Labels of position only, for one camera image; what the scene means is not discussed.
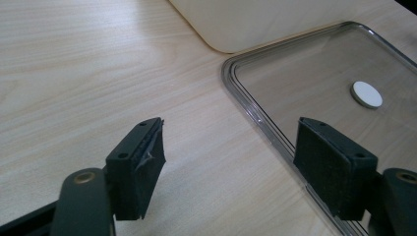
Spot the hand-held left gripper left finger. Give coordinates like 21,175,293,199
104,116,167,221

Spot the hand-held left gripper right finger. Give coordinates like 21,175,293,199
292,116,380,222

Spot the clear plastic lid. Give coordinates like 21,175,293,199
220,21,417,236

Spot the white round disc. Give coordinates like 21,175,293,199
349,81,384,110

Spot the cream plastic container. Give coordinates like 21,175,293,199
167,0,401,54

